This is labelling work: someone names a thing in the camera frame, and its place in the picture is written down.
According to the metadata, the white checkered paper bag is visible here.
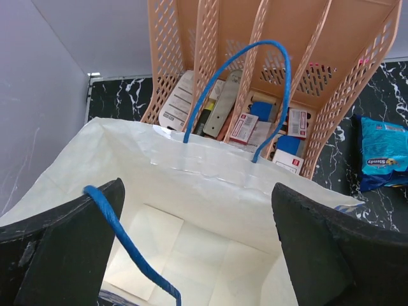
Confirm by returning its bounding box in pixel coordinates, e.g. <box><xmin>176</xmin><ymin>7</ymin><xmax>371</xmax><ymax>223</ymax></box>
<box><xmin>1</xmin><ymin>118</ymin><xmax>358</xmax><ymax>305</ymax></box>

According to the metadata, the white paper sheet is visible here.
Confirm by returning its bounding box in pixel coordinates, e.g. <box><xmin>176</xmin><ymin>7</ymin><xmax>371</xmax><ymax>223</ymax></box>
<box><xmin>159</xmin><ymin>70</ymin><xmax>194</xmax><ymax>131</ymax></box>

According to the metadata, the white card with red logo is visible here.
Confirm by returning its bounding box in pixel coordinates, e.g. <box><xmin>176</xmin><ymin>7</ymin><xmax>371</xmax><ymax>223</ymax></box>
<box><xmin>272</xmin><ymin>149</ymin><xmax>303</xmax><ymax>175</ymax></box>

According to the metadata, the red white box right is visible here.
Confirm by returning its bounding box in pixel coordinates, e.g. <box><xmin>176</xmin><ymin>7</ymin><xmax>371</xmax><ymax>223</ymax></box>
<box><xmin>287</xmin><ymin>108</ymin><xmax>307</xmax><ymax>139</ymax></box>

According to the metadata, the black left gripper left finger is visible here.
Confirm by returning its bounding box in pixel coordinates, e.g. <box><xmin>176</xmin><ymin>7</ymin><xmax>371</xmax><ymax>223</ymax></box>
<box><xmin>1</xmin><ymin>195</ymin><xmax>115</xmax><ymax>305</ymax></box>

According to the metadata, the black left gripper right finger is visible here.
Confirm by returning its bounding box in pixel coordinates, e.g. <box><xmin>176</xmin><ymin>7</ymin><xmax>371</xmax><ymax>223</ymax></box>
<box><xmin>272</xmin><ymin>183</ymin><xmax>407</xmax><ymax>305</ymax></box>

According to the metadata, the orange plastic file organizer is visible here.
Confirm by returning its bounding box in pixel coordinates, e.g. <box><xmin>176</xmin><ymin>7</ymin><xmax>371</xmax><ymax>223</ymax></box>
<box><xmin>142</xmin><ymin>1</ymin><xmax>402</xmax><ymax>179</ymax></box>

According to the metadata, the blue Slendy snack bag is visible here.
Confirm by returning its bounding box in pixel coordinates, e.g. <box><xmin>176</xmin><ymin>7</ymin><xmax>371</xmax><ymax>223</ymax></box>
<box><xmin>356</xmin><ymin>116</ymin><xmax>407</xmax><ymax>192</ymax></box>

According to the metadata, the red white small box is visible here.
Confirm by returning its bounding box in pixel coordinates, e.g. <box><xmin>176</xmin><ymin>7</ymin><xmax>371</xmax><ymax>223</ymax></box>
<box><xmin>229</xmin><ymin>113</ymin><xmax>258</xmax><ymax>144</ymax></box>

